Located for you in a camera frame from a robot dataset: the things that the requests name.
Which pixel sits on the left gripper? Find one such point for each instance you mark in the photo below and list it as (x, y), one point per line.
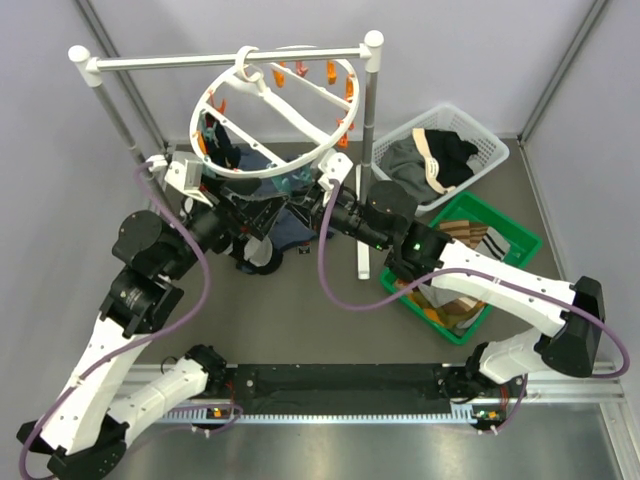
(257, 216)

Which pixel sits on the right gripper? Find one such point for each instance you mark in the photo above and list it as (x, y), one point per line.
(312, 202)

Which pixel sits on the grey striped sock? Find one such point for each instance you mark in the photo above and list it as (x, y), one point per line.
(258, 252)
(493, 245)

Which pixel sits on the santa sock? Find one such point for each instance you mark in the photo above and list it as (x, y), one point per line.
(221, 150)
(206, 132)

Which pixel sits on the white round clip hanger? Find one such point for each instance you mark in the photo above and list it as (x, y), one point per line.
(270, 110)

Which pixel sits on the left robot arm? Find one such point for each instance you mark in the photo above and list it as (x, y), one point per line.
(87, 432)

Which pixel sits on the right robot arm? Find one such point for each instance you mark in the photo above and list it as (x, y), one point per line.
(566, 319)

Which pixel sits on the pile of socks in bin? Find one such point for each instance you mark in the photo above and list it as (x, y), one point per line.
(446, 308)

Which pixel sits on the blue cloth on floor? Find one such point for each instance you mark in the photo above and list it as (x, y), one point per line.
(288, 232)

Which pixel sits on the teal clothespin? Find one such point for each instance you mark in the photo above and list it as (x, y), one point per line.
(282, 184)

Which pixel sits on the orange clothespin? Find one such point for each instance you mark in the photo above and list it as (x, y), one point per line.
(343, 141)

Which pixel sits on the grey cloth in basket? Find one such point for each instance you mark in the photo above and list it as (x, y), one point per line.
(403, 164)

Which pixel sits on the black cloth in basket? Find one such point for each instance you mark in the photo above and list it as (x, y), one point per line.
(452, 155)

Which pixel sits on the green plastic bin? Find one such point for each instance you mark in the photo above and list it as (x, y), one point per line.
(524, 246)

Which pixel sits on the white plastic laundry basket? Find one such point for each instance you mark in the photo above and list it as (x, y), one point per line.
(492, 151)

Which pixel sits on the white metal drying rack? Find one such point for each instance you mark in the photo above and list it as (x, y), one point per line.
(91, 69)

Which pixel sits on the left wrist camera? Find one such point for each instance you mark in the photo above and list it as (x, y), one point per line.
(183, 171)

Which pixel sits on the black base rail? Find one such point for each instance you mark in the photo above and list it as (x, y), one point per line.
(307, 382)

